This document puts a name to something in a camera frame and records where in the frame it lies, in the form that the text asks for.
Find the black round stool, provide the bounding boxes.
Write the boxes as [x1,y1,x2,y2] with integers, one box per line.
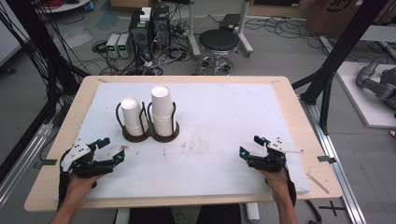
[197,28,241,77]

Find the flat black device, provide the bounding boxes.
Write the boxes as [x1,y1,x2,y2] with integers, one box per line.
[219,13,242,31]

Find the white base board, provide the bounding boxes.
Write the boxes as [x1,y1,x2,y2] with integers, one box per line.
[335,61,396,130]

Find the short stack of paper cups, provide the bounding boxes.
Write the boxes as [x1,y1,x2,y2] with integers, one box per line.
[120,96,149,137]

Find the person's right hand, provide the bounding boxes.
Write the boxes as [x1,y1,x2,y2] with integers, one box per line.
[257,169,292,201]

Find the brown cardboard box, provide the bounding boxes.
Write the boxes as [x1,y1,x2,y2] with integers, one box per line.
[305,0,363,39]

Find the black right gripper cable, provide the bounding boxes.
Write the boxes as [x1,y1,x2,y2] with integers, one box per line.
[280,166,298,208]

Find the small white box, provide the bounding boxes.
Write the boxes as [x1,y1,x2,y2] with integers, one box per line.
[139,7,153,22]

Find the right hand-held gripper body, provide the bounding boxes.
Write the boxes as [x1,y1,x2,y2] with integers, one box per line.
[247,138,305,175]

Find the grey power supply unit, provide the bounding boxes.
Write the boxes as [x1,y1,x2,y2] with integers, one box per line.
[117,33,132,60]
[105,33,121,60]

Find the coiled black cable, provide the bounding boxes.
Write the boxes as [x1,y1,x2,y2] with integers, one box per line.
[91,39,109,54]

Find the white metal stand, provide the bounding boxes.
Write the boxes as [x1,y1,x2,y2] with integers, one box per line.
[186,0,255,59]

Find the black computer tower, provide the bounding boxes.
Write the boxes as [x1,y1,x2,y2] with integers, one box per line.
[128,10,154,62]
[151,5,172,49]

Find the tall stack of paper cups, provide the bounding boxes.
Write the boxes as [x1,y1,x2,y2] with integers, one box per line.
[150,85,177,138]

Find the person's dark trousers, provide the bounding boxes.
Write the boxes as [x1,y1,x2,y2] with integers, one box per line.
[128,203,243,224]

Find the aluminium floor rail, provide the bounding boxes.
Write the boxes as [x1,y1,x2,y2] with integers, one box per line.
[0,121,54,209]
[299,94,369,224]

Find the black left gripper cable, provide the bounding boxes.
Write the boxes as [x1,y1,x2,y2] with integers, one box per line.
[56,170,72,210]

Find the dark wire cup holder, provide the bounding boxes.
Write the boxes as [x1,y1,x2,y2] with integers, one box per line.
[115,100,181,144]

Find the white table leg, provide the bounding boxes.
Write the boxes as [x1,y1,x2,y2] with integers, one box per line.
[245,202,262,224]

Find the person's left hand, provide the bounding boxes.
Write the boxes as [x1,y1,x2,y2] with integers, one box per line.
[64,173,106,207]

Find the black metal frame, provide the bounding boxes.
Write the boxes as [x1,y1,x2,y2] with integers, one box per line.
[291,0,390,135]

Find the white foam mat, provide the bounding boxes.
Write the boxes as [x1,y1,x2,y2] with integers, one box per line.
[53,81,312,201]

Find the black frame with cable bundle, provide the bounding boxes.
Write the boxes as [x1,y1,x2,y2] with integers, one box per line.
[0,0,92,185]

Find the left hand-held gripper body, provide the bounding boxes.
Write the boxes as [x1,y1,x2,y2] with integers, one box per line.
[60,137,116,179]

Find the black floor cable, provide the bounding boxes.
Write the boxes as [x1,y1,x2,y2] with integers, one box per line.
[304,199,323,224]

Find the tangle of floor cables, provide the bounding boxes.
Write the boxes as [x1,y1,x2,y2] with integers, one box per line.
[78,27,200,77]

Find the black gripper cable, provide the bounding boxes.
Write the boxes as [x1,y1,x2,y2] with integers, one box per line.
[280,166,298,208]
[56,170,72,210]

